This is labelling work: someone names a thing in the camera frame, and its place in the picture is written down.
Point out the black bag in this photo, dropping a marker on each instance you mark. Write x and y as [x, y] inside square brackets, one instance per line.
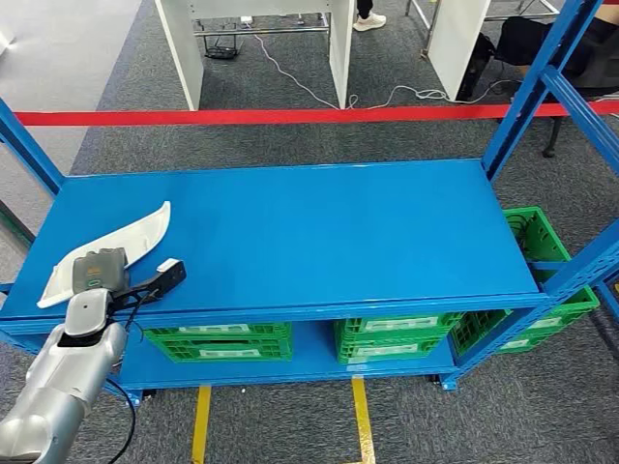
[476, 64]

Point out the white curved car part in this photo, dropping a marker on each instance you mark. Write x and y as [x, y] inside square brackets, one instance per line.
[140, 237]

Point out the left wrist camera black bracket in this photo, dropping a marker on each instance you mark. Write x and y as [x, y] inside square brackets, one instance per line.
[169, 276]

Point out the black office chair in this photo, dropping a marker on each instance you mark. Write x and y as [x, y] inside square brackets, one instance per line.
[552, 138]

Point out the yellow floor tape strip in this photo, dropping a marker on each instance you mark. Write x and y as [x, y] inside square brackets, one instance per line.
[201, 423]
[362, 416]

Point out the blue metal shelf rack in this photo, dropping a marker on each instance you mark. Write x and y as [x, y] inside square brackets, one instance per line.
[309, 237]

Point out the person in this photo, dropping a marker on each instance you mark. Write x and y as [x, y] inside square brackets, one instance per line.
[370, 22]
[532, 41]

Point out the red barrier belt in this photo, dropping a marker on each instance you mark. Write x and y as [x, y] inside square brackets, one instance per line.
[241, 116]

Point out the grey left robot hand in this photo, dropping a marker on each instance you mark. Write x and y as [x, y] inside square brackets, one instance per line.
[99, 272]

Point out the white panel desk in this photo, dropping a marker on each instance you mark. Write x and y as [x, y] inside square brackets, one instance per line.
[186, 58]
[454, 45]

